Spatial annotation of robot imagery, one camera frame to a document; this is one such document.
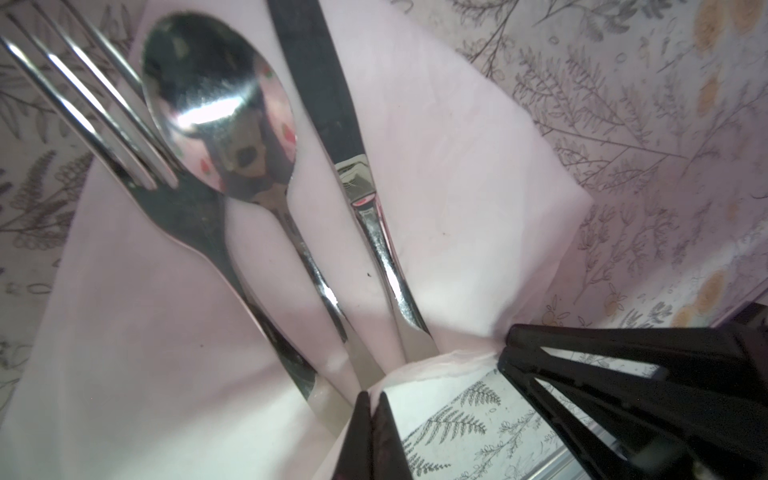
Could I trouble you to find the white paper napkin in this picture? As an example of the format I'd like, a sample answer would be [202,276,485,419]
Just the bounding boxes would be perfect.
[1,1,592,479]

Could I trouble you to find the silver metal fork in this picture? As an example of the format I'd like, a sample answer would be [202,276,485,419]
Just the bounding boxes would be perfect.
[1,15,353,435]

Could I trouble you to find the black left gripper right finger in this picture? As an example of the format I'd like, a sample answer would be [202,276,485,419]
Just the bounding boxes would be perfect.
[371,392,413,480]

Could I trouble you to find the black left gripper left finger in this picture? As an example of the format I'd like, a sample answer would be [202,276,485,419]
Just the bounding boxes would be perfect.
[331,391,373,480]

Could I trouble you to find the silver metal table knife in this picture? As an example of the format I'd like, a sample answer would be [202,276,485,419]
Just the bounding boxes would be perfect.
[268,1,439,363]

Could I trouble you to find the silver metal spoon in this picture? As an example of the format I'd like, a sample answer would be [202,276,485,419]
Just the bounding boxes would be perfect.
[140,12,384,389]

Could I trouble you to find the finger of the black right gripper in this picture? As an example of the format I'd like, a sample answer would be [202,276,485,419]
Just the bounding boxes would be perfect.
[507,324,767,384]
[499,347,767,479]

